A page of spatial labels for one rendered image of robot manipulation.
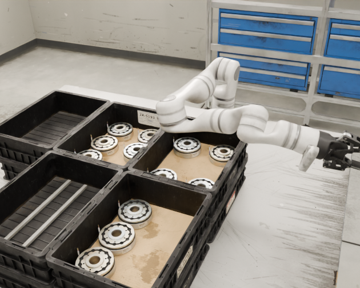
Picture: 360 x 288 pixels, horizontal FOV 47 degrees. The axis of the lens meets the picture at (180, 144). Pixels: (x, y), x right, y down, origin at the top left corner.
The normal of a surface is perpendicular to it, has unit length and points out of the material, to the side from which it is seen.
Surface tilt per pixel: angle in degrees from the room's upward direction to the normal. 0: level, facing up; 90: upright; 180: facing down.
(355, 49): 90
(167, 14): 90
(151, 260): 0
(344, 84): 90
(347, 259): 0
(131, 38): 90
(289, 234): 0
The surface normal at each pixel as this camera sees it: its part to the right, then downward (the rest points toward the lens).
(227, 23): -0.39, 0.51
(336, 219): -0.02, -0.84
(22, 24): 0.92, 0.19
